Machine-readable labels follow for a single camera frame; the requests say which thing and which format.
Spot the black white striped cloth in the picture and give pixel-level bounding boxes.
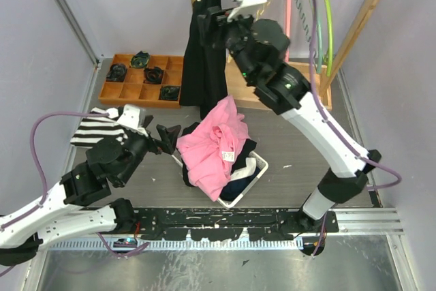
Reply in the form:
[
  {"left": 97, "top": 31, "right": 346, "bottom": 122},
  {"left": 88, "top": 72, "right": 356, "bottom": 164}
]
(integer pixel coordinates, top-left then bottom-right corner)
[{"left": 70, "top": 106, "right": 127, "bottom": 149}]

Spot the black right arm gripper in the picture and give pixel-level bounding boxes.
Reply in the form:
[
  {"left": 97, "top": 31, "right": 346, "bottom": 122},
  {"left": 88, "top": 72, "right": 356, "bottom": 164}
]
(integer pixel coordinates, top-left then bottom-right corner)
[{"left": 197, "top": 3, "right": 258, "bottom": 83}]

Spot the pink t shirt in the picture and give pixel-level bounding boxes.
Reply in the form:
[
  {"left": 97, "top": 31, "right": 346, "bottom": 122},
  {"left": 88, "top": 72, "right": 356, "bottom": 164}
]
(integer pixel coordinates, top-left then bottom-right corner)
[{"left": 176, "top": 95, "right": 249, "bottom": 202}]

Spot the plain black t shirt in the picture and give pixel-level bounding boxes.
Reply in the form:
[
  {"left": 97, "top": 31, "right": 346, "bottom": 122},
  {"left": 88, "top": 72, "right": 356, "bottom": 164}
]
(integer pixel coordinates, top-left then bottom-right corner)
[{"left": 181, "top": 122, "right": 257, "bottom": 187}]

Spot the white t shirt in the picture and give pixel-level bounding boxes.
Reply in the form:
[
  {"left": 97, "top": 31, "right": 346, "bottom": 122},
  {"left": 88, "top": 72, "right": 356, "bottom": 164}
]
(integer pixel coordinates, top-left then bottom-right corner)
[{"left": 230, "top": 157, "right": 257, "bottom": 181}]

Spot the mint green hanger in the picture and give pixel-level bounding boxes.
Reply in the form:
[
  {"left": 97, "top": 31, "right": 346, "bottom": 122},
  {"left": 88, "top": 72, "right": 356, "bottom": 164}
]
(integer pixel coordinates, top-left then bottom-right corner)
[{"left": 291, "top": 0, "right": 326, "bottom": 76}]

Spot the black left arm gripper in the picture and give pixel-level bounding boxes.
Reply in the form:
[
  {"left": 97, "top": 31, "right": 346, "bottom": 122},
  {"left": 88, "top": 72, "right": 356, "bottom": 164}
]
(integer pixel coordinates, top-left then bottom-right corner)
[{"left": 119, "top": 115, "right": 182, "bottom": 187}]

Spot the pink hanger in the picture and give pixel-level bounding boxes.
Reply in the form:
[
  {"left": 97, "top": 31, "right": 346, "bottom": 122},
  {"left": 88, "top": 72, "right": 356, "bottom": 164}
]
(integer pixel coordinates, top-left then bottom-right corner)
[{"left": 284, "top": 0, "right": 292, "bottom": 61}]

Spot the lime green hanger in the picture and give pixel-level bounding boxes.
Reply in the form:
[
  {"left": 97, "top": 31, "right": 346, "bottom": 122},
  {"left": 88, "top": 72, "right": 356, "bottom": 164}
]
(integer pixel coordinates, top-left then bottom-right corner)
[{"left": 323, "top": 0, "right": 334, "bottom": 78}]

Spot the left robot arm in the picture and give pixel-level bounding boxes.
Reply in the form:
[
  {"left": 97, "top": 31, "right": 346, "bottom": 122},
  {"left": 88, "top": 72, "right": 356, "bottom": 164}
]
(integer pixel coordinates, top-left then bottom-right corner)
[{"left": 1, "top": 110, "right": 181, "bottom": 269}]

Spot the wooden clothes rack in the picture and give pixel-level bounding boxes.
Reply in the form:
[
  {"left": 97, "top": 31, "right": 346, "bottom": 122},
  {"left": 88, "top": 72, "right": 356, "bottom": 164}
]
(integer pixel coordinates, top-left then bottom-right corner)
[{"left": 186, "top": 0, "right": 400, "bottom": 111}]

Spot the grey slotted cable duct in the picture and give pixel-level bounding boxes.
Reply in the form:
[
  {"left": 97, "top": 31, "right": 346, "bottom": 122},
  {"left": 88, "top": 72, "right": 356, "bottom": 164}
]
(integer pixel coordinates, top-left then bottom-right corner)
[{"left": 50, "top": 237, "right": 303, "bottom": 251}]

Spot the orange wooden compartment tray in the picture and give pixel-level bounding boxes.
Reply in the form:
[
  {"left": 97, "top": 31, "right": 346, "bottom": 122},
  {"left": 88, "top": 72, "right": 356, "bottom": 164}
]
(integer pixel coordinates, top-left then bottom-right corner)
[{"left": 99, "top": 54, "right": 183, "bottom": 108}]

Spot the black printed t shirt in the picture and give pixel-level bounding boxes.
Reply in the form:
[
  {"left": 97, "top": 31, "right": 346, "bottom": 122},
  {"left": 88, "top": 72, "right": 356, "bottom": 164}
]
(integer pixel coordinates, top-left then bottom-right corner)
[{"left": 179, "top": 0, "right": 228, "bottom": 119}]

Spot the white perforated plastic basket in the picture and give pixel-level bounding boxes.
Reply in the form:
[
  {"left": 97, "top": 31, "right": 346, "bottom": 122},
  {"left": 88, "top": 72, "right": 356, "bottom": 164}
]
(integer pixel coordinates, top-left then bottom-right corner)
[{"left": 173, "top": 151, "right": 268, "bottom": 209}]

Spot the navy blue t shirt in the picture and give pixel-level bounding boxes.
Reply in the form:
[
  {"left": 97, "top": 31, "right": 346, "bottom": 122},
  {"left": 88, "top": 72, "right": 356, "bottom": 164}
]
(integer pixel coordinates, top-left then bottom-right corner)
[{"left": 220, "top": 175, "right": 255, "bottom": 201}]

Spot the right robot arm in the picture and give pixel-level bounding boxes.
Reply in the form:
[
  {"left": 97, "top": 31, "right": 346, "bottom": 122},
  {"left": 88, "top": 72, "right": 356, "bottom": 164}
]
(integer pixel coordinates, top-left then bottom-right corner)
[{"left": 196, "top": 7, "right": 382, "bottom": 232}]

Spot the rolled dark sock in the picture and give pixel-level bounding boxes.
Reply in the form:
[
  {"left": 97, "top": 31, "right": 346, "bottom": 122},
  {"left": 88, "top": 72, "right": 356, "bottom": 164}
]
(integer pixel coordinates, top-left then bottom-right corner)
[
  {"left": 144, "top": 67, "right": 164, "bottom": 85},
  {"left": 159, "top": 85, "right": 181, "bottom": 101},
  {"left": 106, "top": 63, "right": 127, "bottom": 82},
  {"left": 130, "top": 51, "right": 151, "bottom": 69}
]

